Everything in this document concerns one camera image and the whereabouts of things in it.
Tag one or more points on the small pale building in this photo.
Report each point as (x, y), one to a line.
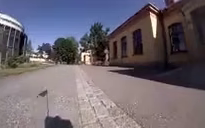
(86, 57)

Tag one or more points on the tall green tree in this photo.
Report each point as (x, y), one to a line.
(96, 38)

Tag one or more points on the clump of green trees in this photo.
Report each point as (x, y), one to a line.
(66, 50)

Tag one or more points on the cobblestone strip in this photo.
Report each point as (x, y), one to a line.
(93, 103)

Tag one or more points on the yellow building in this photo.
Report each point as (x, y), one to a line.
(146, 43)

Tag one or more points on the grey asphalt road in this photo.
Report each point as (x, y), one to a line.
(156, 100)

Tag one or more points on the green bush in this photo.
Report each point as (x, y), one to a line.
(16, 61)

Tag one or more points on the dry grass area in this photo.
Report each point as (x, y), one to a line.
(10, 70)

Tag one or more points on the tall white building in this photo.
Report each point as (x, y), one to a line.
(6, 36)

